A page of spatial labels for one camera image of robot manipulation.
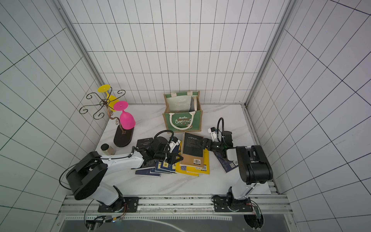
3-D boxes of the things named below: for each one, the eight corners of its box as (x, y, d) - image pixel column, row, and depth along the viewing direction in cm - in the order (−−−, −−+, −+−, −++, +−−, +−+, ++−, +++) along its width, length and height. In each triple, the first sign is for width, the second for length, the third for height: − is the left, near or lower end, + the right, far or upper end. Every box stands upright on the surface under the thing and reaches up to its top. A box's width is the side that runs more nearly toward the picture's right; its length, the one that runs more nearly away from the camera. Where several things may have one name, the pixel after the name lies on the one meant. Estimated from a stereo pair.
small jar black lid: (107, 156, 93) (99, 149, 84) (109, 151, 95) (101, 143, 87) (114, 156, 93) (107, 149, 85) (116, 151, 95) (109, 143, 87)
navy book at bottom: (136, 174, 84) (134, 172, 82) (137, 169, 86) (136, 167, 84) (160, 177, 84) (159, 175, 81) (161, 172, 85) (160, 170, 83)
